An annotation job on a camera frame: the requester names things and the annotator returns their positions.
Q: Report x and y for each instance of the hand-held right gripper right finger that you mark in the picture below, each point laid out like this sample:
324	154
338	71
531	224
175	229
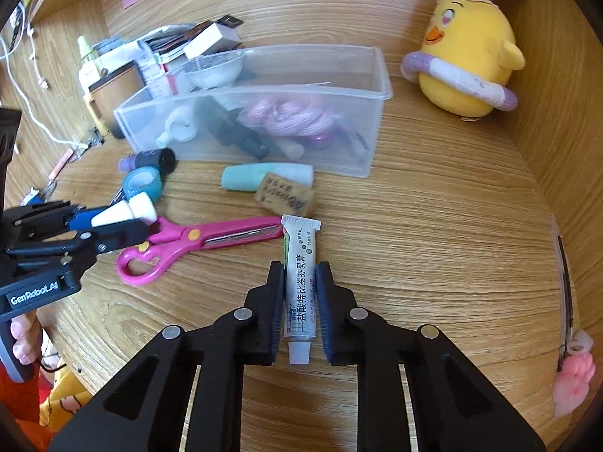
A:
325	310

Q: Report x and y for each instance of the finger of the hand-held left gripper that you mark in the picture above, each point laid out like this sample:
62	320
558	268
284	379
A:
82	219
117	235

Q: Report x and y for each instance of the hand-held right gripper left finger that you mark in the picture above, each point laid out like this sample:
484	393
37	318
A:
278	310

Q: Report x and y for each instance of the white cone-cap bottle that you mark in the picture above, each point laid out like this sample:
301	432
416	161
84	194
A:
136	207

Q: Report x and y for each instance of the white ointment tube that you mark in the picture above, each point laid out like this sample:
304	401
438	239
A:
301	282

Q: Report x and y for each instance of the white plastic bottle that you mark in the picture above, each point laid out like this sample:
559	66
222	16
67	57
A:
181	125

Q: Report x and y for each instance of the dark green glass bottle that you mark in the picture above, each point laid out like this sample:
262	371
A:
226	125

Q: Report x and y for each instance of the white tube with red band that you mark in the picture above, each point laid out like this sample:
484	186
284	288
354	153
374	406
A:
292	149

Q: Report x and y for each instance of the pink pen with blue grip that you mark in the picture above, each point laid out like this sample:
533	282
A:
358	141

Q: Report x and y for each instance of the clear plastic storage box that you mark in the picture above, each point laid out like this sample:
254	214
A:
348	70

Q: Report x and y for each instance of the person's left hand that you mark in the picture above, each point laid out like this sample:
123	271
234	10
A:
26	334

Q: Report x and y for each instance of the pink scissors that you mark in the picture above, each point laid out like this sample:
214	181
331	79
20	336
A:
174	238

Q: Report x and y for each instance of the blue tape roll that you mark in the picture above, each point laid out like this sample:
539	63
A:
141	183

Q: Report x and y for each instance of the purple bottle with black cap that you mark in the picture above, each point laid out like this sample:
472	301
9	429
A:
153	159

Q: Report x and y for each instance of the red garment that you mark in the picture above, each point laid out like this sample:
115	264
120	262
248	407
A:
19	400

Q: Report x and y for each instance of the yellow printed cloth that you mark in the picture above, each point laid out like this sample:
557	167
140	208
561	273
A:
66	400

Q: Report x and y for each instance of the cork block with writing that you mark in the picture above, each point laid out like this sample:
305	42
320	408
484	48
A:
285	195

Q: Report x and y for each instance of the brown lidded mug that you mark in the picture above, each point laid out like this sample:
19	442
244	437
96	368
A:
117	89

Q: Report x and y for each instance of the teal and white tube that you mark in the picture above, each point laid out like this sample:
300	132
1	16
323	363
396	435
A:
264	176

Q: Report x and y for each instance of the green spray bottle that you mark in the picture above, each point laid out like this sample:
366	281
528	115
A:
86	49

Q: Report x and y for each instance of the blue and white carton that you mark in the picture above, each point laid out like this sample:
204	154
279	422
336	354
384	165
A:
113	44

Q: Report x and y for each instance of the clear plastic bowl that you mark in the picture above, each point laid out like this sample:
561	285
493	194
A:
212	73

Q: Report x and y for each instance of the stack of books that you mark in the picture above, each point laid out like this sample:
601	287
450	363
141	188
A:
165	42

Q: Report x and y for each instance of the white cardboard box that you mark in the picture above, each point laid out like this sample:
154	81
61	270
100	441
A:
207	40

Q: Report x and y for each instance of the pink paw toy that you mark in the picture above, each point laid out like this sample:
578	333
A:
572	386

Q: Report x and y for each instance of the yellow chick plush toy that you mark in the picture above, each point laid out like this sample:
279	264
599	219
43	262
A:
466	47

